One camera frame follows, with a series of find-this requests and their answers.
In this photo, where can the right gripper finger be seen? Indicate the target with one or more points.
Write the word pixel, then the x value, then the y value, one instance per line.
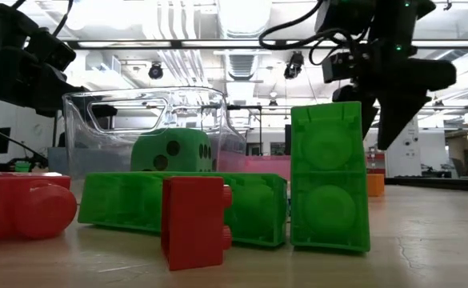
pixel 357 104
pixel 397 116

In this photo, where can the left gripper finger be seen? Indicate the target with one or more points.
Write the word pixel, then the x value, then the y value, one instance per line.
pixel 103 112

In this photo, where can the clear plastic bin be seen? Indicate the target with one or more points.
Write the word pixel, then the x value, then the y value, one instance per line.
pixel 109 152

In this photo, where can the green foam die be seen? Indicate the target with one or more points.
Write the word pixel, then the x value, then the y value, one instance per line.
pixel 145 152

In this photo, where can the orange wedge building block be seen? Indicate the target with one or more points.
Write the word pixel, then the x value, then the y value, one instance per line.
pixel 376 185

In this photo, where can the short green building block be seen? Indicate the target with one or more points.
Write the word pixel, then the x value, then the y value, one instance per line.
pixel 329 180

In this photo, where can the long green building block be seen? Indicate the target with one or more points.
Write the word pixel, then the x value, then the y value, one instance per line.
pixel 117 200

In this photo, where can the large red building block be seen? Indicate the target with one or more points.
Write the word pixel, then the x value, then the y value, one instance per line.
pixel 25 200

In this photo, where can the small red building block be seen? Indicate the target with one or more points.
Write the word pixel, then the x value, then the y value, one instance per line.
pixel 193 224

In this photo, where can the white pillar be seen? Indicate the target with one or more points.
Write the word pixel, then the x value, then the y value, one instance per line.
pixel 405 160

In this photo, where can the black ceiling spotlight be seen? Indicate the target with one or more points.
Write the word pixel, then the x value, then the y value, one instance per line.
pixel 293 66
pixel 155 71

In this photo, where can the large black monitor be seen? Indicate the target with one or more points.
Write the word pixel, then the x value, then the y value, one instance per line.
pixel 288 140

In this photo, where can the small green bucket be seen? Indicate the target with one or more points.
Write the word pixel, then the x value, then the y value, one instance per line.
pixel 22 167

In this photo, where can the pink plastic bin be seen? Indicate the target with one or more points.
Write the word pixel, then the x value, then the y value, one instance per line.
pixel 265 166

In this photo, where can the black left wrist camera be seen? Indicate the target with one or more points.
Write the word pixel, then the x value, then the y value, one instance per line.
pixel 51 50

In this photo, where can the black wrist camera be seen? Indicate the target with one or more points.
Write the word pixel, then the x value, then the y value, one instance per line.
pixel 339 67
pixel 51 50

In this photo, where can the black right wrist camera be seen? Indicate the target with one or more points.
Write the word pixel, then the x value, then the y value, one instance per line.
pixel 339 67

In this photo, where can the black aluminium table frame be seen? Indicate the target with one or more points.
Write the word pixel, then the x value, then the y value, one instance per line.
pixel 437 184

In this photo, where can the black background rig frame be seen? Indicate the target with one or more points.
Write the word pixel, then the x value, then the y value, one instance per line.
pixel 241 107

